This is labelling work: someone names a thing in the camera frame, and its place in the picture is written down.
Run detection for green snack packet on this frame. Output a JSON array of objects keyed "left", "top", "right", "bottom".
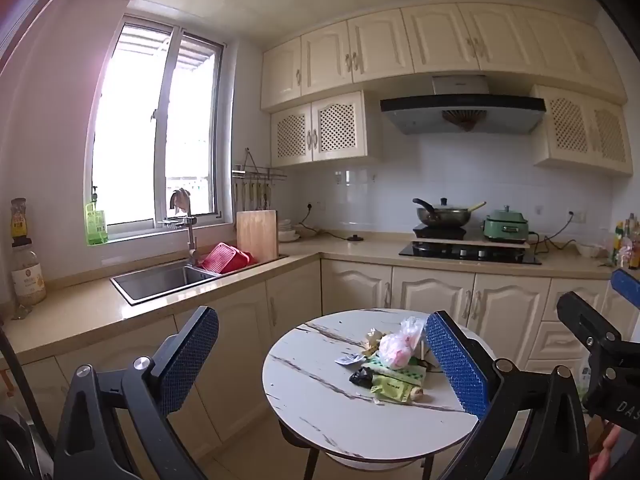
[{"left": 370, "top": 365, "right": 428, "bottom": 405}]

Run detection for black range hood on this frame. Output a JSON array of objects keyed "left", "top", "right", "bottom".
[{"left": 379, "top": 75, "right": 547, "bottom": 136}]

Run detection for person's right hand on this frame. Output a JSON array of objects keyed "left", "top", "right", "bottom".
[{"left": 589, "top": 424, "right": 633, "bottom": 480}]

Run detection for wooden cutting board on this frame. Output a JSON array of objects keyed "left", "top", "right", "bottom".
[{"left": 236, "top": 209, "right": 279, "bottom": 264}]

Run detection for white rice bag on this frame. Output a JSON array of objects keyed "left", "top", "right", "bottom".
[{"left": 575, "top": 355, "right": 593, "bottom": 401}]

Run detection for black induction cooker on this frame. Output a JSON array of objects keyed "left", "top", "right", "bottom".
[{"left": 412, "top": 224, "right": 468, "bottom": 241}]

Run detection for black power cord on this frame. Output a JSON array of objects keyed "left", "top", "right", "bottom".
[{"left": 298, "top": 204, "right": 367, "bottom": 241}]

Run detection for clear jar with white label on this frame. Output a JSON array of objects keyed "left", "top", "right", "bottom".
[{"left": 11, "top": 246, "right": 47, "bottom": 307}]

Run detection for black glass gas hob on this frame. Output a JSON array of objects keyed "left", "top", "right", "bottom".
[{"left": 398, "top": 241, "right": 542, "bottom": 266}]

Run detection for steel wok with lid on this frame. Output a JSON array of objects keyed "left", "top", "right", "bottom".
[{"left": 412, "top": 197, "right": 487, "bottom": 227}]

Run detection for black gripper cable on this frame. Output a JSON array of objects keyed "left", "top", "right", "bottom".
[{"left": 0, "top": 322, "right": 53, "bottom": 461}]

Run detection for black pot power cable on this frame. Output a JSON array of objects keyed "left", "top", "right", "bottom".
[{"left": 527, "top": 214, "right": 581, "bottom": 257}]

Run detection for wide lattice door wall cabinet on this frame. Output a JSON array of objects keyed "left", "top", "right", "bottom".
[{"left": 530, "top": 84, "right": 635, "bottom": 177}]

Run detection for cream lower kitchen cabinets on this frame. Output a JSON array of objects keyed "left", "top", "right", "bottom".
[{"left": 0, "top": 255, "right": 640, "bottom": 461}]

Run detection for cream upper wall cabinets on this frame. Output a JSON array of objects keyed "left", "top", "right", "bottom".
[{"left": 260, "top": 2, "right": 628, "bottom": 113}]

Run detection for narrow lattice door wall cabinet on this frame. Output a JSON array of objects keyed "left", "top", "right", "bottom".
[{"left": 270, "top": 91, "right": 383, "bottom": 169}]

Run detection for red plastic dish basket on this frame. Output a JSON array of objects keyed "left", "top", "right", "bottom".
[{"left": 196, "top": 242, "right": 258, "bottom": 275}]

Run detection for sliding glass window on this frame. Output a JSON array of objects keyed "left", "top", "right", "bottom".
[{"left": 84, "top": 12, "right": 236, "bottom": 246}]

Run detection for stainless steel sink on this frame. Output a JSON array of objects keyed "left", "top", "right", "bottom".
[{"left": 110, "top": 254, "right": 290, "bottom": 307}]

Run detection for beige kitchen countertop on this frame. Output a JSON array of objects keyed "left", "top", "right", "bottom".
[{"left": 0, "top": 230, "right": 640, "bottom": 366}]

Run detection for steel kitchen faucet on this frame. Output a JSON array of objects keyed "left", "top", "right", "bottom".
[{"left": 159, "top": 189, "right": 201, "bottom": 267}]

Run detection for green electric cooking pot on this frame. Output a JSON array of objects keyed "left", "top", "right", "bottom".
[{"left": 482, "top": 205, "right": 531, "bottom": 243}]

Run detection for cluster of condiment bottles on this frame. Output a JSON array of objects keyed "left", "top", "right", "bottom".
[{"left": 611, "top": 214, "right": 640, "bottom": 268}]

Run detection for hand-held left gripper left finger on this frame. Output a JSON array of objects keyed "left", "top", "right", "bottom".
[{"left": 52, "top": 305, "right": 221, "bottom": 480}]

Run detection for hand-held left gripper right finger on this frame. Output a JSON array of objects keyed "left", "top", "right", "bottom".
[{"left": 424, "top": 310, "right": 591, "bottom": 480}]

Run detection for round marble table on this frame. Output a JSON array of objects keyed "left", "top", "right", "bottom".
[{"left": 262, "top": 307, "right": 493, "bottom": 480}]

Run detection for green dish soap bottle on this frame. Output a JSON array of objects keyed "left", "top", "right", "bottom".
[{"left": 85, "top": 186, "right": 108, "bottom": 246}]

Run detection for crumpled clear plastic wrap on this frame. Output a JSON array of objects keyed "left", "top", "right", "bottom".
[{"left": 377, "top": 332, "right": 426, "bottom": 368}]

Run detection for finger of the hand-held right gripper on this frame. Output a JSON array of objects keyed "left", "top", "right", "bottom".
[
  {"left": 556, "top": 291, "right": 621, "bottom": 347},
  {"left": 611, "top": 267, "right": 640, "bottom": 308}
]

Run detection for wall utensil rack with knives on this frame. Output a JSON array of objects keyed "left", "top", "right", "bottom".
[{"left": 231, "top": 147, "right": 288, "bottom": 211}]

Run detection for yellow label sauce bottle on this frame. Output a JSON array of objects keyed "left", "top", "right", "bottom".
[{"left": 10, "top": 198, "right": 30, "bottom": 248}]

